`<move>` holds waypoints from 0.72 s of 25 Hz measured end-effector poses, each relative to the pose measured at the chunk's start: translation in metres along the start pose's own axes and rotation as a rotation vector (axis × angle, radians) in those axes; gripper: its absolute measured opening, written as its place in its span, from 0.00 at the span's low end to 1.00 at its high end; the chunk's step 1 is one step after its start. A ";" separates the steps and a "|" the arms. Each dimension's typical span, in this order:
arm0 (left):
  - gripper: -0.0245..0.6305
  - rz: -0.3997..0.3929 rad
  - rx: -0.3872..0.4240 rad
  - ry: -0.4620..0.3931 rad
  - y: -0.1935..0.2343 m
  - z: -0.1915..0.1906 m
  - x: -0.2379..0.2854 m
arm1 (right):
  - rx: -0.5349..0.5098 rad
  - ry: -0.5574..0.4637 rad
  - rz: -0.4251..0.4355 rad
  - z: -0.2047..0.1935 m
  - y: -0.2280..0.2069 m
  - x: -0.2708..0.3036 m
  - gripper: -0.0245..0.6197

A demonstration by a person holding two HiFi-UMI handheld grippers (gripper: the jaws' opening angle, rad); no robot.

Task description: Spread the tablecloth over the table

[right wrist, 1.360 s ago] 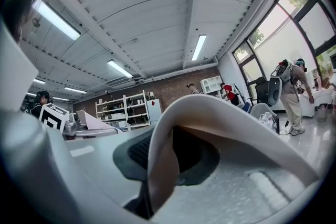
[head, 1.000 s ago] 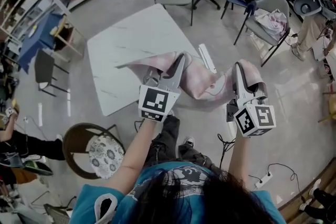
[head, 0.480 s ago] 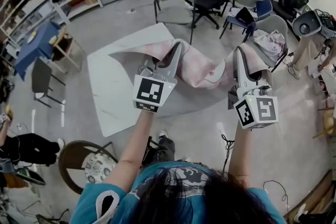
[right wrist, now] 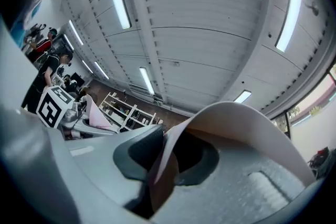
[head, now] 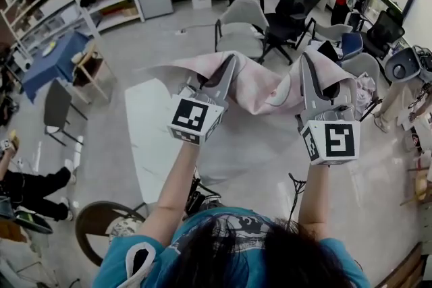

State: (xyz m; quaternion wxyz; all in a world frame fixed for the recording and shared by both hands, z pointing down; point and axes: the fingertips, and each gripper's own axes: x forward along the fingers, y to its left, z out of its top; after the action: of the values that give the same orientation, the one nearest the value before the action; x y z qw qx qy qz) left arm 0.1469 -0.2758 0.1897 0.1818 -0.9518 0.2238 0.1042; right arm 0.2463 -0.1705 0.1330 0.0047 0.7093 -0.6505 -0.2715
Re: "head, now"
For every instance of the white plate with yellow food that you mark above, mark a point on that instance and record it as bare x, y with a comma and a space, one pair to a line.
49, 49

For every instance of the dark grey chair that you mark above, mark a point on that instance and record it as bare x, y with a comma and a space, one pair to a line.
55, 104

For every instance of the floral seat cushion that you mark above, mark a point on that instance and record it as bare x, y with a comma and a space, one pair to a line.
123, 229

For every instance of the person's teal t-shirt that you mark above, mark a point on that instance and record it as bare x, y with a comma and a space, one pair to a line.
114, 258

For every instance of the brown wooden bench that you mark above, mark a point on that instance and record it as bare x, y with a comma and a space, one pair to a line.
405, 269

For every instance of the table with blue cloth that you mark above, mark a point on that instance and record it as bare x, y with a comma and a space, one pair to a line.
47, 71

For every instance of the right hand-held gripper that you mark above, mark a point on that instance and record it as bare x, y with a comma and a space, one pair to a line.
332, 141

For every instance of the grey round backpack unit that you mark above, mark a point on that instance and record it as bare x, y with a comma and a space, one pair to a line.
401, 64

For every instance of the blue chair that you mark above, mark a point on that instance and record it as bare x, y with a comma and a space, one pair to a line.
352, 44

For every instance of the white marble table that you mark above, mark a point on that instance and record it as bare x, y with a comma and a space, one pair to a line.
152, 145

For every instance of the round brown chair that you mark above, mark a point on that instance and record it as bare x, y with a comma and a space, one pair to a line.
84, 222

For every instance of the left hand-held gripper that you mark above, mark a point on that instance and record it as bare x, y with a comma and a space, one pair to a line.
190, 118

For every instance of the pile of pale clothes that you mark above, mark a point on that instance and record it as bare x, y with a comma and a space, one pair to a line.
366, 91

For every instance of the light wooden chair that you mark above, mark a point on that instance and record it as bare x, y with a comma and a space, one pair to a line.
98, 76

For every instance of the person's left forearm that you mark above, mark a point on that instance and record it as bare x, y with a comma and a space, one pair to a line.
168, 199

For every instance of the person's right forearm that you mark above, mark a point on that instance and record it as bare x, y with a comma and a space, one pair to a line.
314, 202

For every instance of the pink checked cloth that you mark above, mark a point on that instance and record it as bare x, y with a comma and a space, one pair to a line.
256, 87

